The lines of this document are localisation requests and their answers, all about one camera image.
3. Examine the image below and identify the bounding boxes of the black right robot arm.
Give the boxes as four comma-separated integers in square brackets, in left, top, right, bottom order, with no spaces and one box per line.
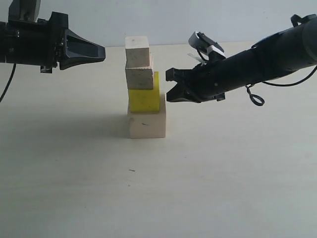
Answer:
[165,14,317,103]

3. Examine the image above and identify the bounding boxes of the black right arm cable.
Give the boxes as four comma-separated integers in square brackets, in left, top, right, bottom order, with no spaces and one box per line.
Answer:
[245,65,317,107]

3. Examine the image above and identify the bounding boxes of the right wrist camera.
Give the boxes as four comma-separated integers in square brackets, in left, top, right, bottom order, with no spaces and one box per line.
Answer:
[188,31,226,64]

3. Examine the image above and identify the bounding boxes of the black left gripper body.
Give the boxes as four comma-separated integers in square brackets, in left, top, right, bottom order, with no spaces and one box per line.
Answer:
[0,11,68,73]

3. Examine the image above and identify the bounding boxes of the medium wooden cube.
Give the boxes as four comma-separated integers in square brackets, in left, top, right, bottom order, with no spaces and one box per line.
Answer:
[125,53,154,90]

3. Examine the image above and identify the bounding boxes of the large wooden cube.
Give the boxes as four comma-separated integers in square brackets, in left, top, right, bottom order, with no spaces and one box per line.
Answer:
[127,93,166,139]

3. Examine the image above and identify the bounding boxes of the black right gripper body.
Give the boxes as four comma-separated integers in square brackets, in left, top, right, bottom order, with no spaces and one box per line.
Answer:
[188,48,260,103]

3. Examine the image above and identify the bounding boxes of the yellow cube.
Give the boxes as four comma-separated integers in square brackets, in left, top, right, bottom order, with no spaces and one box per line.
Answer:
[128,71,160,113]

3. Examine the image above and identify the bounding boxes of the small wooden cube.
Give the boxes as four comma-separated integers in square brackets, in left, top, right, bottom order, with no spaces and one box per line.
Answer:
[125,36,150,68]

